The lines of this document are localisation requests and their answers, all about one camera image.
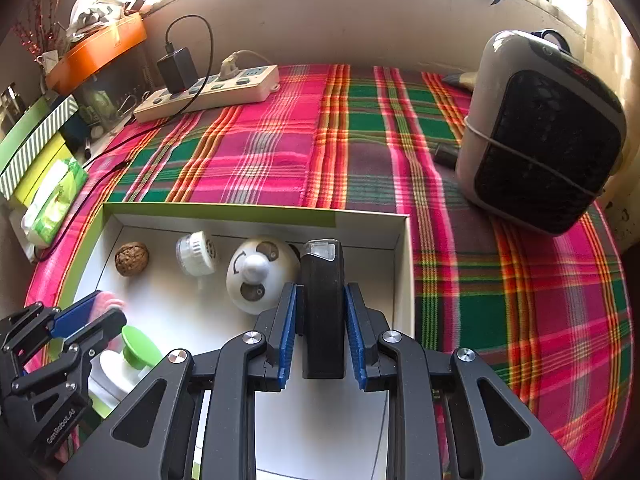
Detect black rectangular lighter device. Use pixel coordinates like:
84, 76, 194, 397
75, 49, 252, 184
299, 238, 346, 380

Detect pink suction hook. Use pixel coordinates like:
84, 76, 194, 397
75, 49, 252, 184
89, 292, 126, 322

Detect green tissue pack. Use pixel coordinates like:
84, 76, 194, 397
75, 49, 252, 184
21, 157, 88, 249

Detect brown walnut in box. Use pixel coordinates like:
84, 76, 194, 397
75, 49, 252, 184
114, 242, 150, 278

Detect plaid red green blanket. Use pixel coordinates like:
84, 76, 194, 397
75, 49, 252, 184
26, 64, 632, 479

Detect green white shallow cardboard box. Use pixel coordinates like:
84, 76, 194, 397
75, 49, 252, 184
60, 204, 414, 479

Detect white small cylinder cap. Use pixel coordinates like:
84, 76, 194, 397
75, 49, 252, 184
176, 231, 217, 278

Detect green striped gift box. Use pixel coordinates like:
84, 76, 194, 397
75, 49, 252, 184
1, 96, 79, 200

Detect yellow green box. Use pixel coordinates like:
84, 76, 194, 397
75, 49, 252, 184
10, 132, 72, 208

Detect white round dome gadget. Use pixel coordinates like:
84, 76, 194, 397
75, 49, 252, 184
226, 236, 300, 315

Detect orange tray shelf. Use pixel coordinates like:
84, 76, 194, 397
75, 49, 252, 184
46, 13, 148, 96

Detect red berry branches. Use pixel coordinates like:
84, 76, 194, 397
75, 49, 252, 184
10, 0, 63, 60

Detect black charger adapter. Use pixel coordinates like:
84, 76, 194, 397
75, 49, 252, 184
157, 44, 198, 94

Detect grey space heater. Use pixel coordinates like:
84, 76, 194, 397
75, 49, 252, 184
456, 30, 627, 236

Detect white plug on strip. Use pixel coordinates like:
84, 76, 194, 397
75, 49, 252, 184
218, 49, 271, 81

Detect white power strip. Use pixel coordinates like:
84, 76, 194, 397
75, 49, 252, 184
134, 65, 280, 122

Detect patterned cream curtain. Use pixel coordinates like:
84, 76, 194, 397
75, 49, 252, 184
584, 0, 639, 252

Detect black charger cable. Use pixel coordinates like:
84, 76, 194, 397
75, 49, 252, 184
34, 14, 215, 264

